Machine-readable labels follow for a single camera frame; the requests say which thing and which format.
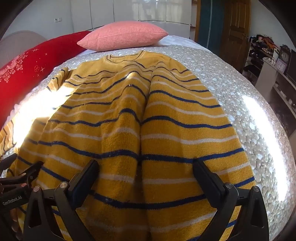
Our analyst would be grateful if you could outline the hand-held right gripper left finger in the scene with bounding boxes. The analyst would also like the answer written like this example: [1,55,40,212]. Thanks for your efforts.
[23,159,100,241]

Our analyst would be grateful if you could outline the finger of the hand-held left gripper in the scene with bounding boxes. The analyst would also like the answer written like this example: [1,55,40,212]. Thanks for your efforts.
[0,153,18,171]
[0,161,44,193]

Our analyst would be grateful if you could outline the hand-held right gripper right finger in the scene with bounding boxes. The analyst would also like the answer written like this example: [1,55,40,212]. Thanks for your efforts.
[193,159,270,241]

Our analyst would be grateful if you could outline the yellow striped knit sweater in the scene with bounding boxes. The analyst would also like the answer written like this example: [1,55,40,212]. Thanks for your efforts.
[0,50,256,241]

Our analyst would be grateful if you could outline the pile of colourful clothes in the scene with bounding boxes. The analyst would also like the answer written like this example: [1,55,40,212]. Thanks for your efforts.
[251,34,281,51]

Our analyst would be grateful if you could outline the red floral long pillow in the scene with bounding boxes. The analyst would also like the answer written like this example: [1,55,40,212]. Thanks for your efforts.
[0,31,93,130]

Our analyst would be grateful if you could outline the beige heart-print quilted blanket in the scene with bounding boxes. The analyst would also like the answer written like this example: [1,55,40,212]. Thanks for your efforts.
[0,44,290,241]

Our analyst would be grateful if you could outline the white desk shelf unit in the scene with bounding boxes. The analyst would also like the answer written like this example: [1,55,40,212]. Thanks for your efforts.
[254,58,296,121]

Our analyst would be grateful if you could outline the pale padded headboard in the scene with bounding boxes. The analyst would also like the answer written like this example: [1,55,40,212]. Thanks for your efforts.
[0,31,46,63]

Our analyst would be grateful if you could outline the white shoe rack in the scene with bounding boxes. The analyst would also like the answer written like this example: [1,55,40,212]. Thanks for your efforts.
[242,35,281,87]

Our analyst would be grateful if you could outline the small purple clock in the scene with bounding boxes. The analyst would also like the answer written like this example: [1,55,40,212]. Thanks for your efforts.
[275,59,286,72]

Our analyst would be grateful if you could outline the black flat screen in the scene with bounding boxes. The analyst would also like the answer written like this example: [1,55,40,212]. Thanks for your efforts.
[285,49,296,81]

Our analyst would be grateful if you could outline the dark ornate table clock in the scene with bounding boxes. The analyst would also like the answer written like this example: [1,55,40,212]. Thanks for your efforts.
[277,44,291,72]

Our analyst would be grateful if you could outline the pink ribbed pillow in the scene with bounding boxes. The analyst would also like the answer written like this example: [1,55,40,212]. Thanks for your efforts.
[77,22,169,52]

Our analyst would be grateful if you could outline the brown wooden door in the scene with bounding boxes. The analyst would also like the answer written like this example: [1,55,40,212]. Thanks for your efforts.
[220,0,251,68]

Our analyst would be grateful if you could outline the teal door curtain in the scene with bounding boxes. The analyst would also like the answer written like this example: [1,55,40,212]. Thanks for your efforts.
[198,0,224,50]

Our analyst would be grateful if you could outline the narrow open white shelf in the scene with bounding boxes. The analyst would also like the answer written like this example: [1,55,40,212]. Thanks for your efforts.
[190,0,198,40]

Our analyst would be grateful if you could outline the glossy white wardrobe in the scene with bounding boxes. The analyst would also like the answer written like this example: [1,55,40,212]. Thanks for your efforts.
[72,0,192,39]

